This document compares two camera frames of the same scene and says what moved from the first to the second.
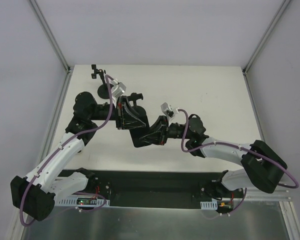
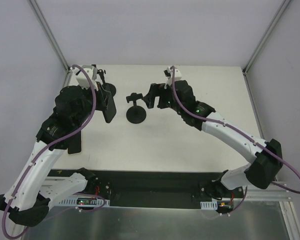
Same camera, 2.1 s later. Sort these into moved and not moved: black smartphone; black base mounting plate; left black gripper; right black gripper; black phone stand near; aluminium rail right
Moved: right black gripper; left black gripper; black smartphone
Not moved: black phone stand near; black base mounting plate; aluminium rail right
